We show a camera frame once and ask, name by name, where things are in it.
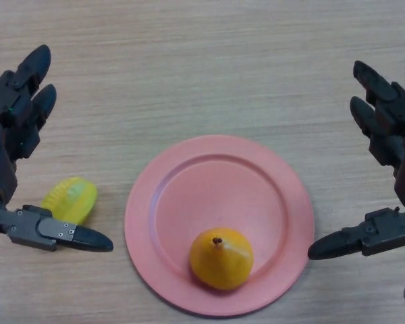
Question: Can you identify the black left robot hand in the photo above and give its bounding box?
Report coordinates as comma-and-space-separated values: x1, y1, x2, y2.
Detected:
0, 44, 115, 253

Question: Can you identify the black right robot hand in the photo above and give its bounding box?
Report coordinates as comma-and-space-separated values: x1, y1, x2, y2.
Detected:
307, 60, 405, 261

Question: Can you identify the yellow pear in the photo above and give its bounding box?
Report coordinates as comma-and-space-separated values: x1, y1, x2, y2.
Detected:
188, 227, 254, 291

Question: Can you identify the pink round plate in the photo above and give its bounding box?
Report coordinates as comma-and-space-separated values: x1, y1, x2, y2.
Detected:
124, 134, 315, 318

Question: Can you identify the yellow starfruit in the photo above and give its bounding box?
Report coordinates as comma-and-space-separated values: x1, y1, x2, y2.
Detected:
40, 176, 99, 226

